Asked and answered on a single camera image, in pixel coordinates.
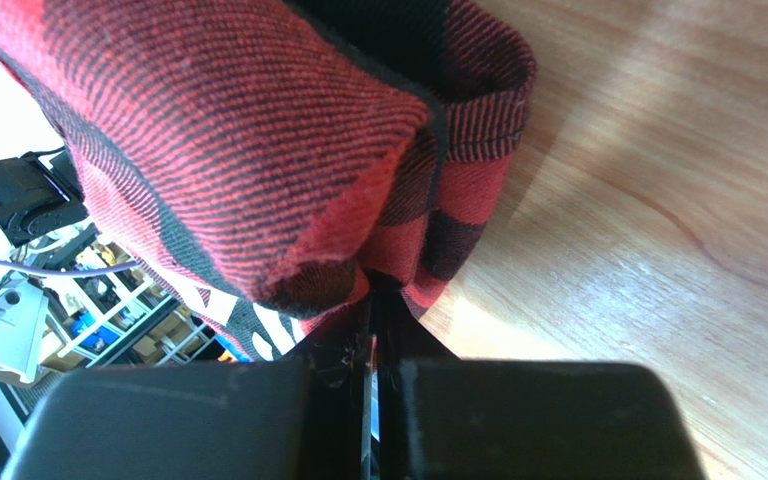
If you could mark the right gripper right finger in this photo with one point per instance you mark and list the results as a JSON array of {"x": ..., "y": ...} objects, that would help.
[{"x": 442, "y": 417}]

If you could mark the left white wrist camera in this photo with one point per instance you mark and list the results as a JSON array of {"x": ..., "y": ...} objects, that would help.
[{"x": 23, "y": 313}]

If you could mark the red black plaid shirt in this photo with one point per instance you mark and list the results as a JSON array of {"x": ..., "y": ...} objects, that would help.
[{"x": 278, "y": 164}]

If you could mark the background storage shelf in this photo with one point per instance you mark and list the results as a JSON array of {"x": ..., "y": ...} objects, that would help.
[{"x": 114, "y": 313}]

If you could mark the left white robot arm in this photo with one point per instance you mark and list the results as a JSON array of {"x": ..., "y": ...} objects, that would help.
[{"x": 39, "y": 193}]

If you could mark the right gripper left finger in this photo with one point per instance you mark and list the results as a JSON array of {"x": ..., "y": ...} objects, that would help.
[{"x": 304, "y": 416}]

